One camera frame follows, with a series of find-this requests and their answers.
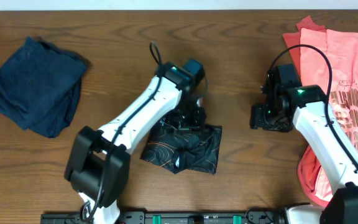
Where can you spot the black printed cycling jersey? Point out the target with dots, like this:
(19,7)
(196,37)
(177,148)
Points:
(176,151)

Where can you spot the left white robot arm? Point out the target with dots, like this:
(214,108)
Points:
(98,165)

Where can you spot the light pink printed t-shirt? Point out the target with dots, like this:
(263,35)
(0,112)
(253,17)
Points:
(341,49)

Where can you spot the coral red t-shirt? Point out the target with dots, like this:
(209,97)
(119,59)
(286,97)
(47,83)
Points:
(311,175)

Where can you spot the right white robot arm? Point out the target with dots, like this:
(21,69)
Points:
(290,105)

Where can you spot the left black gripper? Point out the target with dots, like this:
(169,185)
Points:
(184,119)

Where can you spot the folded navy blue garment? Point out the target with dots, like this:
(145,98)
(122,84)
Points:
(40,87)

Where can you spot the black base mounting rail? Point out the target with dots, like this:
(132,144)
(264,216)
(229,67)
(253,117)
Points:
(179,217)

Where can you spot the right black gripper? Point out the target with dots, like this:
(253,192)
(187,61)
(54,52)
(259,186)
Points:
(257,119)

